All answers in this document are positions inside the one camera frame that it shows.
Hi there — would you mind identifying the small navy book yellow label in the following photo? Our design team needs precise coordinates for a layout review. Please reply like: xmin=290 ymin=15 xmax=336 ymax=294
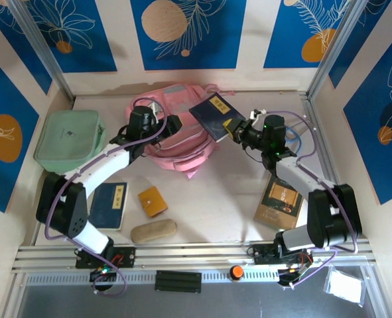
xmin=88 ymin=182 xmax=129 ymax=232

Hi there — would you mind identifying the grey slotted cable duct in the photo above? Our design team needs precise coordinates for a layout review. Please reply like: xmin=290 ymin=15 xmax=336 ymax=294
xmin=26 ymin=270 xmax=279 ymax=286

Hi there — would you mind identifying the black ribbed block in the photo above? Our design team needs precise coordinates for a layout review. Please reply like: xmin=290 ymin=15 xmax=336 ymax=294
xmin=154 ymin=270 xmax=202 ymax=294

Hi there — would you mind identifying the mint green lunch bag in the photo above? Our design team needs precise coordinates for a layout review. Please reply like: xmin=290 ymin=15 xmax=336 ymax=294
xmin=33 ymin=109 xmax=107 ymax=173

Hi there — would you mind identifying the clear bag with white paper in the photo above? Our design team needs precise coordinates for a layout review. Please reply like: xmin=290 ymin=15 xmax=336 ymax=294
xmin=324 ymin=264 xmax=365 ymax=305

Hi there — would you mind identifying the dark brown book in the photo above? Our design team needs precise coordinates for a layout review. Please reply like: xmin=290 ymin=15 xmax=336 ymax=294
xmin=252 ymin=175 xmax=304 ymax=232

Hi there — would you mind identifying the aluminium corner post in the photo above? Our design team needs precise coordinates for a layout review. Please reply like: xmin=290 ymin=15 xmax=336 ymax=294
xmin=306 ymin=0 xmax=371 ymax=100
xmin=8 ymin=0 xmax=76 ymax=102

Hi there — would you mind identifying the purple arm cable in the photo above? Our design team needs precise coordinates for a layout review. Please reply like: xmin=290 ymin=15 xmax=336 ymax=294
xmin=271 ymin=111 xmax=359 ymax=289
xmin=44 ymin=95 xmax=170 ymax=297

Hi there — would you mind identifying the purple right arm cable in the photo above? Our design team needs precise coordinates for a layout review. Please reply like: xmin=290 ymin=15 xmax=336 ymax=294
xmin=271 ymin=111 xmax=359 ymax=289

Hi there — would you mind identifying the large navy book yellow label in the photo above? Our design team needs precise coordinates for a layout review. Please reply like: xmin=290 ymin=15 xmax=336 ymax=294
xmin=188 ymin=94 xmax=246 ymax=143

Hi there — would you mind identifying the orange emergency stop button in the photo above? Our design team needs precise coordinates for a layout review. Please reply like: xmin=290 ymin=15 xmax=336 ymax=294
xmin=228 ymin=264 xmax=245 ymax=282

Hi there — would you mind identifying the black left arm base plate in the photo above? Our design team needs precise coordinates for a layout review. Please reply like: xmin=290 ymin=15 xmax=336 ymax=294
xmin=75 ymin=246 xmax=137 ymax=270

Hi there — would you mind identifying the aluminium side rail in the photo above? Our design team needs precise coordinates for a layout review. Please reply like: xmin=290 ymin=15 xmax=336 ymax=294
xmin=300 ymin=94 xmax=356 ymax=239

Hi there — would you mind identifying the beige glasses case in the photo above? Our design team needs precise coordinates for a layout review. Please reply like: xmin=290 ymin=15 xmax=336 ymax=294
xmin=130 ymin=219 xmax=178 ymax=244

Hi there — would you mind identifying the pink student backpack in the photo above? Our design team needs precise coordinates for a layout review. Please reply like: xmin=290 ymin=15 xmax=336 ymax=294
xmin=125 ymin=83 xmax=236 ymax=180

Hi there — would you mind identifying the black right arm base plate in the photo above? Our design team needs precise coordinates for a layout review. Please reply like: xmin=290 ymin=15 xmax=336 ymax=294
xmin=251 ymin=243 xmax=313 ymax=266

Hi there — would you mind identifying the orange leather wallet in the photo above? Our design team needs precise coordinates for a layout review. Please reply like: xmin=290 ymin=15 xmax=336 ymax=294
xmin=137 ymin=185 xmax=168 ymax=219

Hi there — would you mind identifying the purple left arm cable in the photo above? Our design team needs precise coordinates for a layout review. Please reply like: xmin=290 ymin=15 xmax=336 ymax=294
xmin=44 ymin=95 xmax=170 ymax=297

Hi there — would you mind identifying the aluminium frame rail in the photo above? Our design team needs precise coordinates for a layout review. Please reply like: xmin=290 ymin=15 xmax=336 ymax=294
xmin=11 ymin=240 xmax=379 ymax=274

